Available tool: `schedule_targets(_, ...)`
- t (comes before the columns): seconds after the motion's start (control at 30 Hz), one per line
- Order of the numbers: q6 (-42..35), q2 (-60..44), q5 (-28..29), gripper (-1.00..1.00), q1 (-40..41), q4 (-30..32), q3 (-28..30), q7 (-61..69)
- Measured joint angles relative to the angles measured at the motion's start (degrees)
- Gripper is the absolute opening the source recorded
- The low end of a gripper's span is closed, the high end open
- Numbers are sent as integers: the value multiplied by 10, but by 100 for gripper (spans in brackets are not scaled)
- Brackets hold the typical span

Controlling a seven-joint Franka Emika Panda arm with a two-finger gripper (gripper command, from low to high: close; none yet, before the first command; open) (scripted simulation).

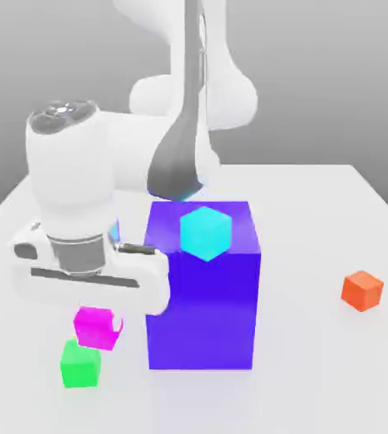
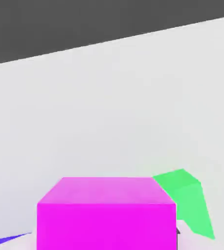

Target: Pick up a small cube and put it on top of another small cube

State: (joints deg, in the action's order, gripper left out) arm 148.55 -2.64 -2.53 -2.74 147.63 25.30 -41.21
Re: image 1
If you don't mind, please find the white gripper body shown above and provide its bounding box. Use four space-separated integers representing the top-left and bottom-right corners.
10 249 172 318

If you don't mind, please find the small magenta cube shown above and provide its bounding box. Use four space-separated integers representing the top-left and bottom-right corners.
73 305 125 352

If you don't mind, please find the small green cube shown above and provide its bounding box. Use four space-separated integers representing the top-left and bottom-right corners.
60 338 103 389

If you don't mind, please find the small cyan cube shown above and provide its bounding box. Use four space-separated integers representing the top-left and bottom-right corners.
179 205 233 263

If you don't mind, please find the small orange cube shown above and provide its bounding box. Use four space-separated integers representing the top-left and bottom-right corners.
341 270 385 313

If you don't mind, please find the large blue box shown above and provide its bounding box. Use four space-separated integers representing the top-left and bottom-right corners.
143 200 262 371

